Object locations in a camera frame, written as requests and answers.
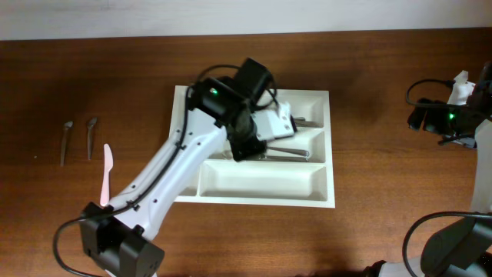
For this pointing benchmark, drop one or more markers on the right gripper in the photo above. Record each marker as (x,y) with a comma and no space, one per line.
(417,116)

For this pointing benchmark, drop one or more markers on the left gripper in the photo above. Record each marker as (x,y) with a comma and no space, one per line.
(248,148)

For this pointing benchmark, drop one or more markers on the metal fork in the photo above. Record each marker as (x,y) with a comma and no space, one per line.
(300,152)
(283,158)

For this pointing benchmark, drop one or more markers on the pink plastic knife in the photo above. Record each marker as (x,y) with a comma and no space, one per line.
(108,165)

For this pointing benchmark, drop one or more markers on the small teaspoon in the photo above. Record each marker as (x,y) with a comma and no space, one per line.
(66,128)
(90,125)

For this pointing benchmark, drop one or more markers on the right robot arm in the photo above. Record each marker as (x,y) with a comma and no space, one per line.
(463,247)

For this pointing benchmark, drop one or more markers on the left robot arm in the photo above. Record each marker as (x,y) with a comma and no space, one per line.
(241,110)

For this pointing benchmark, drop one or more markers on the white plastic cutlery tray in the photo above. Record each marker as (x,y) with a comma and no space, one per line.
(306,184)

